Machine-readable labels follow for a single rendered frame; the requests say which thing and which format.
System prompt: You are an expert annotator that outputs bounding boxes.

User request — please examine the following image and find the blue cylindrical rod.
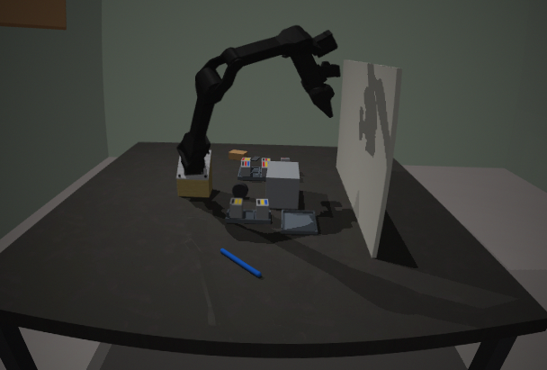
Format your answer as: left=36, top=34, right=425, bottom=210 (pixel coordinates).
left=220, top=248, right=262, bottom=277

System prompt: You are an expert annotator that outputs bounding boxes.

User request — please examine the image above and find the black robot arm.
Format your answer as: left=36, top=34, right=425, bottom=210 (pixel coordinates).
left=177, top=25, right=341, bottom=176

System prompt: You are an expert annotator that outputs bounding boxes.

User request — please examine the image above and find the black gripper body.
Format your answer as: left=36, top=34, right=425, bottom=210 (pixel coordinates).
left=297, top=61, right=335, bottom=104

